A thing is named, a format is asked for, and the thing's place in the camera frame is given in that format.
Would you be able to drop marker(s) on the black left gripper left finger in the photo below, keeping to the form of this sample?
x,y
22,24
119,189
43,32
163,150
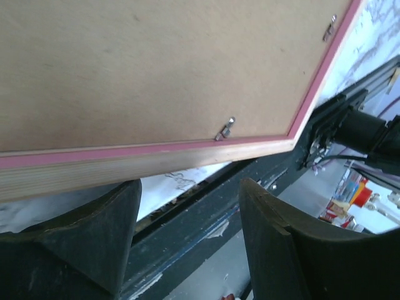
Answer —
x,y
81,254

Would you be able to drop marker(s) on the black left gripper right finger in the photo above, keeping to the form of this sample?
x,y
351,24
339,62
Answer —
x,y
292,255

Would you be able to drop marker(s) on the pink wooden picture frame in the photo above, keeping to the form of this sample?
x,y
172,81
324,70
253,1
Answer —
x,y
26,174

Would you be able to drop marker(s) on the brown frame backing board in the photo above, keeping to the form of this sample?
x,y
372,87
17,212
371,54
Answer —
x,y
106,73

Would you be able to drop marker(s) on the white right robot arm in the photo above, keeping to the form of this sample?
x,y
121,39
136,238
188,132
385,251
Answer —
x,y
377,142

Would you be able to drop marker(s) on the red yellow blue object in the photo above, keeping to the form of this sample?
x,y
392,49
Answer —
x,y
355,192

